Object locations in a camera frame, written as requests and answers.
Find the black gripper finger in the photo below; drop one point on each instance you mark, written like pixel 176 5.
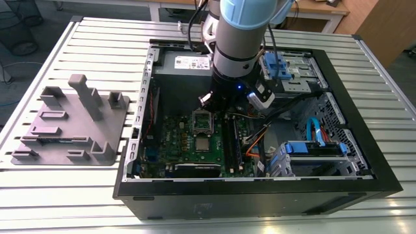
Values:
pixel 207 100

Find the silver CPU green edge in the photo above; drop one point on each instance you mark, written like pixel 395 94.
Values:
pixel 203 145

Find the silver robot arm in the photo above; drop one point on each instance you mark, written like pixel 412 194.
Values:
pixel 240 44

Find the CPU socket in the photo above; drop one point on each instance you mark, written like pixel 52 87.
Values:
pixel 212 145

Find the grey power supply unit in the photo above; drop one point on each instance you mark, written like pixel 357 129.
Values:
pixel 181 85

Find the blue drive bay latch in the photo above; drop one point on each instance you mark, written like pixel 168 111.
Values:
pixel 284 74
pixel 269 61

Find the green motherboard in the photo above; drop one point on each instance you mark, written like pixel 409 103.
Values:
pixel 175 146

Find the metal drive cage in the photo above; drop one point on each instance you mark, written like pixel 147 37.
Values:
pixel 299 87

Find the black graphics card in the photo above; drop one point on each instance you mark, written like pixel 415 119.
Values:
pixel 196 170

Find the hard disk in blue carrier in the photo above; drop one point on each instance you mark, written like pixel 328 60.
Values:
pixel 297 148

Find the empty blue disk carrier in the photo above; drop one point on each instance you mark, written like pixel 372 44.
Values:
pixel 275 163

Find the metal disk cage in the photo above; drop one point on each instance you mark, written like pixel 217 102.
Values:
pixel 319 161

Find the white desk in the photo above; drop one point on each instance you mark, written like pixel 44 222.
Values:
pixel 153 13

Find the grey parts rack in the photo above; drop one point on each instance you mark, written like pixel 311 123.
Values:
pixel 81 126

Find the black PC case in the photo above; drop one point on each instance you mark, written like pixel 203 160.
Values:
pixel 227 200

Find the wooden desk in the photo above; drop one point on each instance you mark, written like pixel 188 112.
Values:
pixel 321 8

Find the green RAM stick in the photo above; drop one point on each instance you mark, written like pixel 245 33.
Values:
pixel 55 141

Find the brown wooden cabinet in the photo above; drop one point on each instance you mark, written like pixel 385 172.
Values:
pixel 383 29

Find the black mesh bin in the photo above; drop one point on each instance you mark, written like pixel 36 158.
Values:
pixel 16 36
pixel 31 12

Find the silver camera in black mount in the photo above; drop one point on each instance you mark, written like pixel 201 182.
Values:
pixel 261 97

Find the silver square wrist camera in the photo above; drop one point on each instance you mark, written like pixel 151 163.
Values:
pixel 208 31

